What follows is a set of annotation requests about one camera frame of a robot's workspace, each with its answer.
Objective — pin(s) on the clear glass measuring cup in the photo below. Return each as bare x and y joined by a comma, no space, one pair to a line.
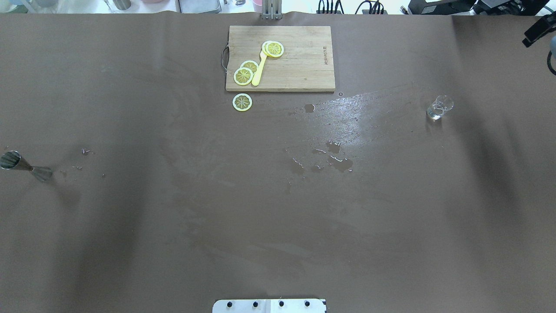
439,107

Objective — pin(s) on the steel jigger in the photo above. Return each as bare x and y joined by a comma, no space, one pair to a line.
13,160

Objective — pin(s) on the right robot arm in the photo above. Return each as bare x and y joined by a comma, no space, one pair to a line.
551,58

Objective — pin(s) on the pink plastic cup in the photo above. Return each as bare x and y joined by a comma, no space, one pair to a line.
257,5

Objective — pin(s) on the lemon slice off board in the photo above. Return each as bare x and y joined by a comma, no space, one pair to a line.
242,102

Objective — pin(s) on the lemon slice top of pair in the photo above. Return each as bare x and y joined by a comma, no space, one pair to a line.
243,76

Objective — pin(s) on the lemon slice under pair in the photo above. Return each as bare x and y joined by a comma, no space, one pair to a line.
251,65

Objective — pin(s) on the wooden cutting board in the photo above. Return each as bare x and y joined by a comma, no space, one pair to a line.
307,64

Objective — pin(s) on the lemon slice on knife blade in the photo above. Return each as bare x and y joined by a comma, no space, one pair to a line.
273,49

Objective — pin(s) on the steel tray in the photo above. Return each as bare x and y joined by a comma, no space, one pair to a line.
200,6

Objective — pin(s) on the aluminium frame post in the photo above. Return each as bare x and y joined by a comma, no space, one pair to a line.
271,10

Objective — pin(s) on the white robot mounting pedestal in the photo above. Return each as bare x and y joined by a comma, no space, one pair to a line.
288,305

